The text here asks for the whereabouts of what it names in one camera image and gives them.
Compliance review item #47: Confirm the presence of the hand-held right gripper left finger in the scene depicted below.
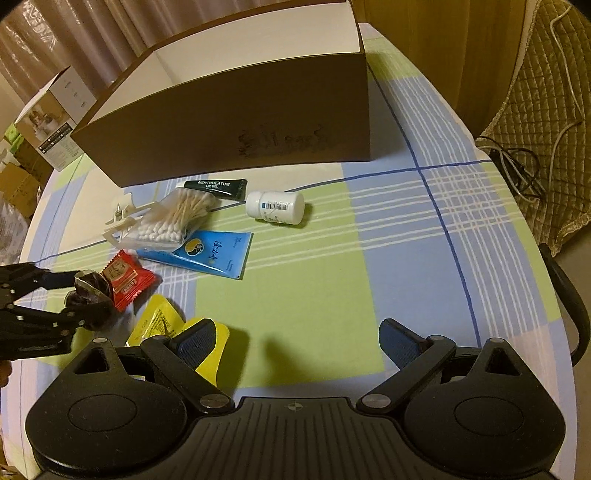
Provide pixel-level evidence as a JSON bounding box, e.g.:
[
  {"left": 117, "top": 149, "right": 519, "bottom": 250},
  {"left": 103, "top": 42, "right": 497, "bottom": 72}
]
[{"left": 67, "top": 318, "right": 235, "bottom": 412}]

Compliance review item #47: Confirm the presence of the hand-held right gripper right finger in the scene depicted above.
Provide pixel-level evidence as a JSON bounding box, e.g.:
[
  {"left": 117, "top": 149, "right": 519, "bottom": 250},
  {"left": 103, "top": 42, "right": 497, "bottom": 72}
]
[{"left": 358, "top": 318, "right": 532, "bottom": 411}]

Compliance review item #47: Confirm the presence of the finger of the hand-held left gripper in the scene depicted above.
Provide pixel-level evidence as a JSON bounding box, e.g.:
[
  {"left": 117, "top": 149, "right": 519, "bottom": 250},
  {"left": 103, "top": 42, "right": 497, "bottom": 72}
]
[
  {"left": 0, "top": 262, "right": 77, "bottom": 296},
  {"left": 0, "top": 304, "right": 88, "bottom": 361}
]

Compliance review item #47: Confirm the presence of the dark candy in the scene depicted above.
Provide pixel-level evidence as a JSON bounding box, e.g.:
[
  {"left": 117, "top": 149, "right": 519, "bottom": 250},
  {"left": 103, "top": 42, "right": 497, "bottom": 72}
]
[{"left": 65, "top": 271, "right": 116, "bottom": 330}]

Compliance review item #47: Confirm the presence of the yellow sachet packet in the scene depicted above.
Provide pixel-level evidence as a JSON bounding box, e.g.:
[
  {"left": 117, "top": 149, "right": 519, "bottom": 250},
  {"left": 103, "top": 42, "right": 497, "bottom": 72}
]
[{"left": 124, "top": 295, "right": 232, "bottom": 386}]

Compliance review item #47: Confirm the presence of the blue hand cream tube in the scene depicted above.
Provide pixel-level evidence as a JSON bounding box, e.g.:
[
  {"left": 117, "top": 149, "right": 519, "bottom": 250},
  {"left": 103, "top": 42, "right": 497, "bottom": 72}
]
[{"left": 136, "top": 229, "right": 254, "bottom": 280}]

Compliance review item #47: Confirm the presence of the brown cardboard box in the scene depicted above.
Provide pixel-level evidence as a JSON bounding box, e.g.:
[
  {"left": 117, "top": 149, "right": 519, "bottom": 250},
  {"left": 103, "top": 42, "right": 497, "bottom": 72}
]
[{"left": 69, "top": 0, "right": 373, "bottom": 189}]

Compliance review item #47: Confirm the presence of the red candy packet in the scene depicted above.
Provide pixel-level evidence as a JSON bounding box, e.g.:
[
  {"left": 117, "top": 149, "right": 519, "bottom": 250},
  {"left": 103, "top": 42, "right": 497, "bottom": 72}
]
[{"left": 102, "top": 249, "right": 162, "bottom": 315}]

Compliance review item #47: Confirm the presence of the white plastic clip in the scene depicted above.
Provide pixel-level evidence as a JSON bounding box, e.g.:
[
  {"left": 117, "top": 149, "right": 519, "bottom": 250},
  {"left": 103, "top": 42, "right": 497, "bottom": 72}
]
[{"left": 102, "top": 193, "right": 160, "bottom": 241}]

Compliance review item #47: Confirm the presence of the plain cardboard carton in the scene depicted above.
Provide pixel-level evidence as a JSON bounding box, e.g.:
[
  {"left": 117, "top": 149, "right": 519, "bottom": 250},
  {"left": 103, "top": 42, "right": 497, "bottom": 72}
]
[{"left": 0, "top": 154, "right": 54, "bottom": 219}]

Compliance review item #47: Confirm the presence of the checked tablecloth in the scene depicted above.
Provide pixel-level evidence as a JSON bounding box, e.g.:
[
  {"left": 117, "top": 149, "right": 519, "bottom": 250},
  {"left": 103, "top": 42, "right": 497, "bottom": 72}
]
[{"left": 0, "top": 21, "right": 587, "bottom": 480}]

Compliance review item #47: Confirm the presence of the bag of cotton swabs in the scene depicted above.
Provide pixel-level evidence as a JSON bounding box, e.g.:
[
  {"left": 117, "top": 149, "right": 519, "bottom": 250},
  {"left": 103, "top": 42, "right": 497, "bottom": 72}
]
[{"left": 117, "top": 187, "right": 222, "bottom": 250}]

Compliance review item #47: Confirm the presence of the green carton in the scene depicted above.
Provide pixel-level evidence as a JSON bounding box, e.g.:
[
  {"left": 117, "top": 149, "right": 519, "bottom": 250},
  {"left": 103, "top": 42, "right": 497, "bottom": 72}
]
[{"left": 4, "top": 122, "right": 27, "bottom": 160}]

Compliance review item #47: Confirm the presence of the white printed product box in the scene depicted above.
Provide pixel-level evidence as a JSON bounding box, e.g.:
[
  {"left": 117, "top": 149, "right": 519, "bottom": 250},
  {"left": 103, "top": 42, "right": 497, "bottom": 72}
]
[{"left": 16, "top": 65, "right": 100, "bottom": 172}]

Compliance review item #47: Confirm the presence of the white pill bottle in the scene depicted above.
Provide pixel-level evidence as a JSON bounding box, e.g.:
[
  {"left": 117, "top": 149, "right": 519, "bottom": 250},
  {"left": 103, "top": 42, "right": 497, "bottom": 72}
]
[{"left": 245, "top": 190, "right": 305, "bottom": 226}]

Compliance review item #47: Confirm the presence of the quilted beige cover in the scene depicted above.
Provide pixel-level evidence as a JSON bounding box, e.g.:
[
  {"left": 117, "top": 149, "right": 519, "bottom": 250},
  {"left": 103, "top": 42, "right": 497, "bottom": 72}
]
[{"left": 478, "top": 0, "right": 591, "bottom": 250}]

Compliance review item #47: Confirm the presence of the black cable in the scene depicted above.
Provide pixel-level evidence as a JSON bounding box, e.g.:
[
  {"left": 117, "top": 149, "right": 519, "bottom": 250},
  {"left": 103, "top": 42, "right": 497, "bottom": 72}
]
[{"left": 479, "top": 137, "right": 544, "bottom": 200}]

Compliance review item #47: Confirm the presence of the white cable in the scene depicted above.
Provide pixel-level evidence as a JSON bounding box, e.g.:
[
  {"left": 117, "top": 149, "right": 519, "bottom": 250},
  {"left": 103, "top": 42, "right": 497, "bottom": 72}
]
[{"left": 549, "top": 0, "right": 583, "bottom": 160}]

